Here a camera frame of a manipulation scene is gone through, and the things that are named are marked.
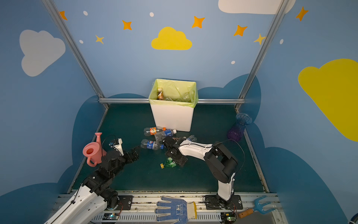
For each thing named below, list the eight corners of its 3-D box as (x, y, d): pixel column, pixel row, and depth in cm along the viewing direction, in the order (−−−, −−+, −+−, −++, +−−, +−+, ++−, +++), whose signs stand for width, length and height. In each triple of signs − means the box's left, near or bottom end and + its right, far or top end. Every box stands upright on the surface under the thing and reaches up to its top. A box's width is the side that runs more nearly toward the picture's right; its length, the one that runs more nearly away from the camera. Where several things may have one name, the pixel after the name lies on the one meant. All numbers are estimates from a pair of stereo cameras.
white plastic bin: (155, 132, 104) (148, 104, 82) (155, 126, 108) (149, 98, 85) (191, 132, 104) (195, 104, 82) (191, 127, 108) (194, 99, 85)
